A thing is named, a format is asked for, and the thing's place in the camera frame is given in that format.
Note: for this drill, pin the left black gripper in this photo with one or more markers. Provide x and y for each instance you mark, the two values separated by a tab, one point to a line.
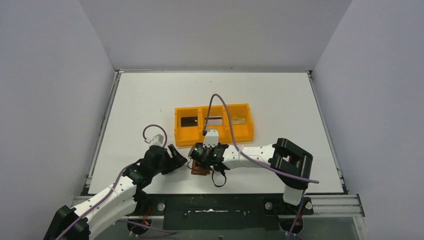
170	159

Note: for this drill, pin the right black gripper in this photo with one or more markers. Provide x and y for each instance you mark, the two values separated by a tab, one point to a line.
197	153

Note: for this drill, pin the brown leather card holder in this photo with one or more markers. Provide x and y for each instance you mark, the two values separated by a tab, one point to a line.
197	169

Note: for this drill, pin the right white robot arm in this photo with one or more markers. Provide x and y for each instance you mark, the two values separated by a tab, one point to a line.
291	163

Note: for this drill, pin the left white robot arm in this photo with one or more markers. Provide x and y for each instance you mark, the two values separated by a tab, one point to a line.
124	196

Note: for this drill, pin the white magnetic stripe card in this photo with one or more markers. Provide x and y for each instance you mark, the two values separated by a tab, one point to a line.
214	120

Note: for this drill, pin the black VIP card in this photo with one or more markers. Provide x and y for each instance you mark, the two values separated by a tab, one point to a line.
189	121

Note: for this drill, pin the middle yellow bin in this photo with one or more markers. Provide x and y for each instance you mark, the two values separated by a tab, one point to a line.
215	110

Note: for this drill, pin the yellow bin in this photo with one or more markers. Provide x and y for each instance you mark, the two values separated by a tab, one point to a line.
242	133
186	136
215	110

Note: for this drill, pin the left yellow bin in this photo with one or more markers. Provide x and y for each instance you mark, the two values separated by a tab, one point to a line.
186	136

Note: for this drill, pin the right yellow bin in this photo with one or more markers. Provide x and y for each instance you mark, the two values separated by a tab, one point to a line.
242	133

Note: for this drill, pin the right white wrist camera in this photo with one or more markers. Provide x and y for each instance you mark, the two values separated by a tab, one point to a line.
211	138

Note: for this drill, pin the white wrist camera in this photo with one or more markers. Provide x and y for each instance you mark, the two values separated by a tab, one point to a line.
211	138
157	140

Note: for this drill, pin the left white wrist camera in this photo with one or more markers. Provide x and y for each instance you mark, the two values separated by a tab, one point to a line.
157	140

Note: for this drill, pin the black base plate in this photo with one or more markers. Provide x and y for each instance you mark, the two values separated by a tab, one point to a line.
266	211

